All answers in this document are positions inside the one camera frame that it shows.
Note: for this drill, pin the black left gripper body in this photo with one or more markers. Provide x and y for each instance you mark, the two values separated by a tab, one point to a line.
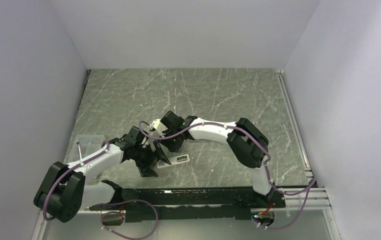
144	153

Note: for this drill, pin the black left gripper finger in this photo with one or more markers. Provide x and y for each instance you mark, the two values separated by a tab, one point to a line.
147	171
159	153

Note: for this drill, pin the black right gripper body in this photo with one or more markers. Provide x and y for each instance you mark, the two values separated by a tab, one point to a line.
173	143

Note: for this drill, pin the white remote control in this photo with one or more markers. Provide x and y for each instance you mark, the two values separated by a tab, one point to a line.
173	161

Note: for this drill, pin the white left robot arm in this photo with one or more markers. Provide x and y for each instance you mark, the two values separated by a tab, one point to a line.
65	188

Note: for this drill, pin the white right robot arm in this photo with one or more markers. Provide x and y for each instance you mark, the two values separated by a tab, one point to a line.
248	144

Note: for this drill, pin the clear plastic storage box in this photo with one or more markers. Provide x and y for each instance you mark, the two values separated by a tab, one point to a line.
89	144

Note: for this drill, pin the silver wrench in box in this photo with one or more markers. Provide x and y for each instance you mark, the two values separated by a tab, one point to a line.
78	144

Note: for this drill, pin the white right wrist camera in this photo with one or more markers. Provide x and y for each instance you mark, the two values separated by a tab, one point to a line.
158	127

